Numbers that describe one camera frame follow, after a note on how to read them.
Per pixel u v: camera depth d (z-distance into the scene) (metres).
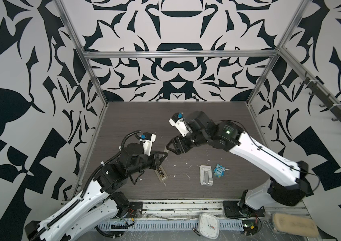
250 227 0.71
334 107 0.59
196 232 0.68
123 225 0.73
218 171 0.85
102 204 0.60
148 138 0.60
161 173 0.85
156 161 0.58
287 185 0.41
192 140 0.53
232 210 0.74
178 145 0.54
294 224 0.67
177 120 0.56
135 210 0.74
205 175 0.83
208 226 0.67
